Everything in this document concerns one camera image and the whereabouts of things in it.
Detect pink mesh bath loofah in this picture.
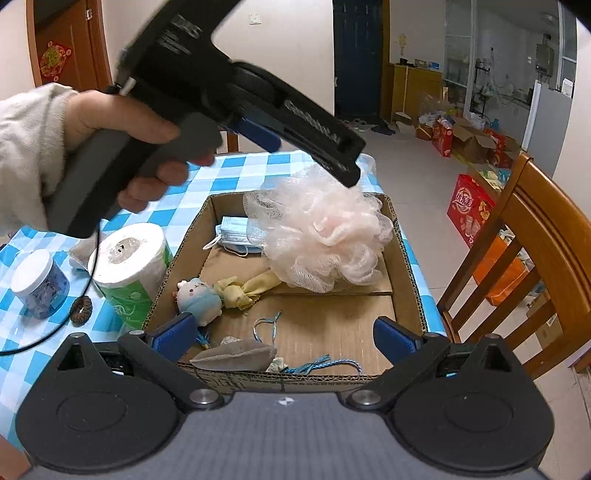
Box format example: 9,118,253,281
244,154,394,293

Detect grey appliance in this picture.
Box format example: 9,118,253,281
526,80,576,167

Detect black cable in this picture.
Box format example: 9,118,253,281
0,226,100,356

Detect cardboard box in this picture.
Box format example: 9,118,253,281
141,193,448,395
450,120,498,162

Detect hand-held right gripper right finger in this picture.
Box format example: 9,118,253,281
348,316,526,413

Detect brown hair scrunchie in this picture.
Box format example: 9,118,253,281
70,296,95,328

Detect person's left hand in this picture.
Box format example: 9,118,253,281
67,89,216,213

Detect person's left forearm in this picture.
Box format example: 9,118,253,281
0,83,80,236

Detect dark blue door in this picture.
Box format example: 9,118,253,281
332,0,384,119

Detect open cardboard box on floor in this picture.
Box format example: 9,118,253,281
450,120,498,162

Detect blue plush toy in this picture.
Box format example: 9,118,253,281
174,277,225,326

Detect wooden door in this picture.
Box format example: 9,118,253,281
25,0,114,93

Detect clear jar white lid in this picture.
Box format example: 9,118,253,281
10,249,71,319

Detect orange bag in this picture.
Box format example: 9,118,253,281
473,235,527,306

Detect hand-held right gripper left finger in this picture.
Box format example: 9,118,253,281
50,312,223,414

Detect yellow fabric toy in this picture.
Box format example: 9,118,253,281
213,271,283,311

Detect red door ornament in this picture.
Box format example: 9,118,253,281
39,41,75,77

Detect wall water heater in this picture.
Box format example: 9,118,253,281
536,44,555,77

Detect small red gift box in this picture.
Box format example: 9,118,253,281
431,117,456,158

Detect toilet paper roll green wrapper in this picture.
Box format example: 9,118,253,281
88,222,174,331

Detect wooden cabinet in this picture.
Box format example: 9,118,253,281
392,64,444,125

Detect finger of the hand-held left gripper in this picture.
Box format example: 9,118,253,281
318,131,369,188

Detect blue checkered tablecloth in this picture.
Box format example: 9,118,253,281
0,150,448,416

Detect patterned triangular sachet blue tassels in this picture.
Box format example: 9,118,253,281
196,310,363,376

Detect red printed gift box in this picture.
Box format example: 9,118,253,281
447,174,502,250

